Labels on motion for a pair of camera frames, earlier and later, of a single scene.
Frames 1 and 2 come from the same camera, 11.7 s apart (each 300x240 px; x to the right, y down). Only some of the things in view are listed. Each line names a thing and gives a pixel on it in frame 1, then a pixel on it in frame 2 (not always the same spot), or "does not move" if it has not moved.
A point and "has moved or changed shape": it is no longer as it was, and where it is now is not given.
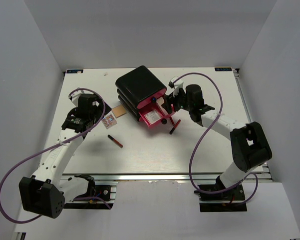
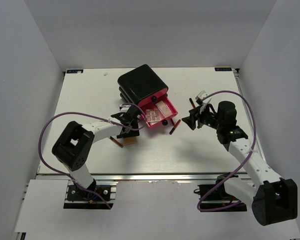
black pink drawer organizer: (141, 94) does not move
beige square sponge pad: (119, 110) has moved or changed shape
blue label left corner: (75, 71) does not move
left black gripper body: (97, 114) to (132, 133)
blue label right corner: (223, 69) does not move
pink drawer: (144, 102) does not move
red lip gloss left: (115, 141) does not move
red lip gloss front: (174, 126) does not move
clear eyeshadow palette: (109, 121) has moved or changed shape
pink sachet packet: (152, 117) to (163, 109)
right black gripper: (172, 100) to (195, 113)
